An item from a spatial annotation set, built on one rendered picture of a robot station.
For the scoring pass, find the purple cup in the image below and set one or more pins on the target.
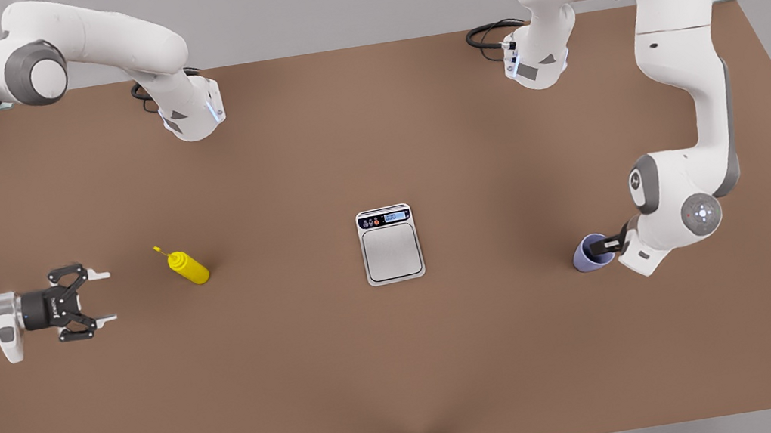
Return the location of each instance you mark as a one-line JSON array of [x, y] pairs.
[[590, 255]]

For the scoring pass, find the yellow sauce bottle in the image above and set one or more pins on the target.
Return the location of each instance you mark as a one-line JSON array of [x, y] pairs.
[[190, 267]]

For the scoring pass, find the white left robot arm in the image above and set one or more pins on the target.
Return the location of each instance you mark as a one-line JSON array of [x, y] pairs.
[[672, 36]]

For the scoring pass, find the silver kitchen scale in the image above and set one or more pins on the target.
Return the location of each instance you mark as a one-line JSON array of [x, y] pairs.
[[390, 245]]

